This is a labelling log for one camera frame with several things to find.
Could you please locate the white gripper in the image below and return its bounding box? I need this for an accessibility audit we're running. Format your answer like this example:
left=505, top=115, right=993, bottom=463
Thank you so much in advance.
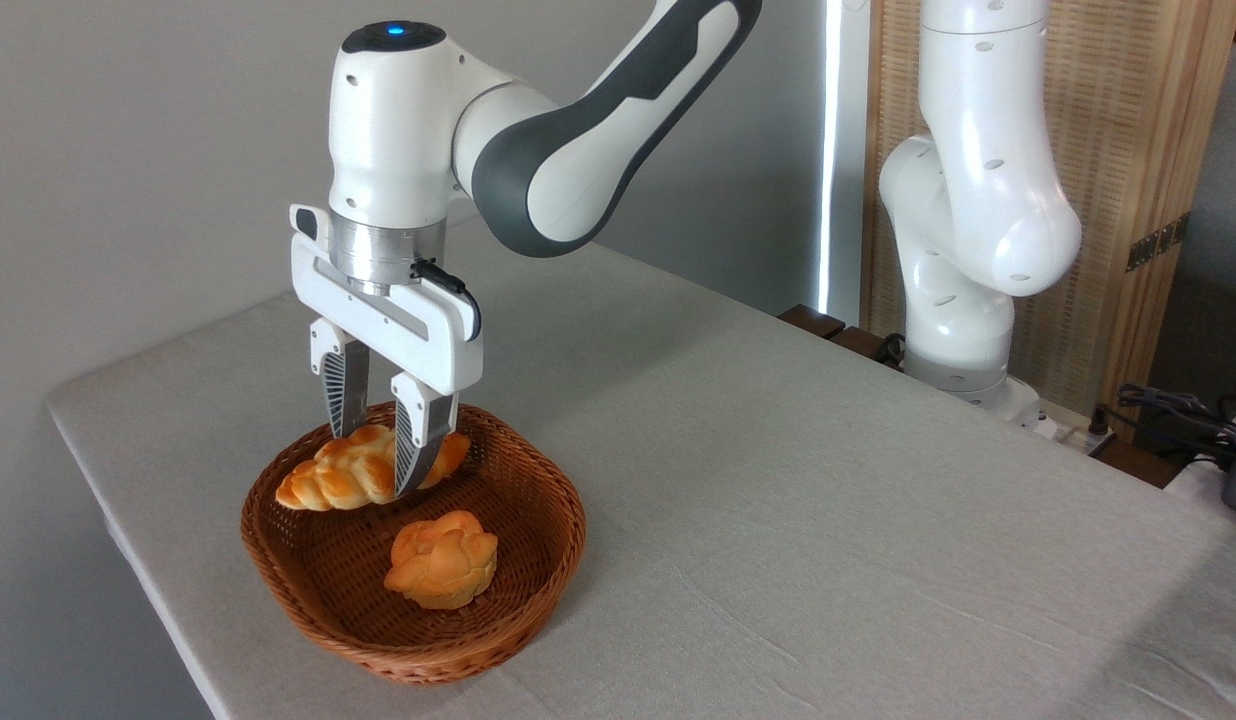
left=289, top=204, right=485, bottom=500

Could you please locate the braided golden bread loaf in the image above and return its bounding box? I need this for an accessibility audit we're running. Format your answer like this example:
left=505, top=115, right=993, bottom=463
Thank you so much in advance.
left=275, top=424, right=473, bottom=513

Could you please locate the round golden bread bun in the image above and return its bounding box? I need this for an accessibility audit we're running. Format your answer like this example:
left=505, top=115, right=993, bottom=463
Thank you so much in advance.
left=383, top=510, right=500, bottom=611

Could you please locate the brown wicker basket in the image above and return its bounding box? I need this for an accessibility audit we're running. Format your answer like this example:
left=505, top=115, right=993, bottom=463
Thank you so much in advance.
left=240, top=399, right=588, bottom=687

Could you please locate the dark brown wooden furniture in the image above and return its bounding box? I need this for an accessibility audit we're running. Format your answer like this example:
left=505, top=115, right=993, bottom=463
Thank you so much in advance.
left=778, top=304, right=909, bottom=372

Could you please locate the grey tablecloth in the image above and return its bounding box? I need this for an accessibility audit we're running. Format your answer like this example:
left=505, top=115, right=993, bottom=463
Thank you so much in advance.
left=46, top=218, right=1236, bottom=720

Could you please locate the dark metal screen hinge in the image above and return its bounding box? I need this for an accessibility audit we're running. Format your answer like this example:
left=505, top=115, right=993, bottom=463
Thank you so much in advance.
left=1125, top=211, right=1192, bottom=273

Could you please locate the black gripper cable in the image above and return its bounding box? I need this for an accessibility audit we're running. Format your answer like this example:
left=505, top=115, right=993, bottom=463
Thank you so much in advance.
left=410, top=258, right=484, bottom=342

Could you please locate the white vertical window frame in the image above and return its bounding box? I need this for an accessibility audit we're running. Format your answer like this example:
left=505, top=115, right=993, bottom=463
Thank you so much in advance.
left=816, top=0, right=872, bottom=327

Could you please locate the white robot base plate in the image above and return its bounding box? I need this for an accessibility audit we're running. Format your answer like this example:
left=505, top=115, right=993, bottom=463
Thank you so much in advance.
left=1008, top=376, right=1119, bottom=458

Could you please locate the black cable bundle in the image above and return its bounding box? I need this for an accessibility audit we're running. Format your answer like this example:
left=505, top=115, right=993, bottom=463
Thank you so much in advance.
left=1091, top=383, right=1236, bottom=473

